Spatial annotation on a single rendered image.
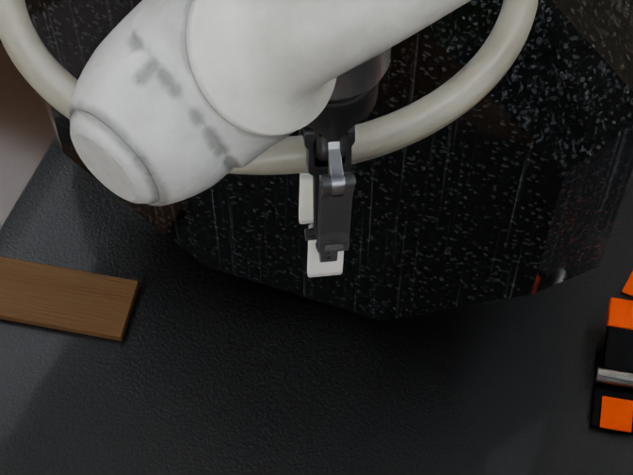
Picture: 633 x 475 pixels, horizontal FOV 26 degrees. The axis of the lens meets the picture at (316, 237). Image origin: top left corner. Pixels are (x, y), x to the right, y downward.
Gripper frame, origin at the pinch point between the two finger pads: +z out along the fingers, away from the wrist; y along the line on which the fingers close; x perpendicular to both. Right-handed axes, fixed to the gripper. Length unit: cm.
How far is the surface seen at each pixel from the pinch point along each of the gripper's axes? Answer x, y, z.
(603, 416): -46, 20, 81
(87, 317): 27, 46, 81
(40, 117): 33, 87, 82
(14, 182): 38, 74, 83
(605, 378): -48, 25, 79
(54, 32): 25, 54, 29
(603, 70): -36, 30, 17
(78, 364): 29, 39, 83
